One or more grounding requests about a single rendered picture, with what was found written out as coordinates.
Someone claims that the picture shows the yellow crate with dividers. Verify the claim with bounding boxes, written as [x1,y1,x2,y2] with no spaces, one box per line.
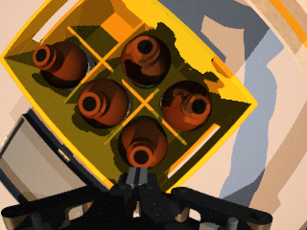
[0,0,258,193]

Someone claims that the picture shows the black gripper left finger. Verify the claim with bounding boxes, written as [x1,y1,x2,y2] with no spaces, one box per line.
[1,167,138,230]

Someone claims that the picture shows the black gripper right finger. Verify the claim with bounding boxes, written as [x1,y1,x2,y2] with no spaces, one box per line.
[136,168,273,230]

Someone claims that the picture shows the grey square tray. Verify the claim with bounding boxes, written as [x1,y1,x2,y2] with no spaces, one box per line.
[0,113,96,204]

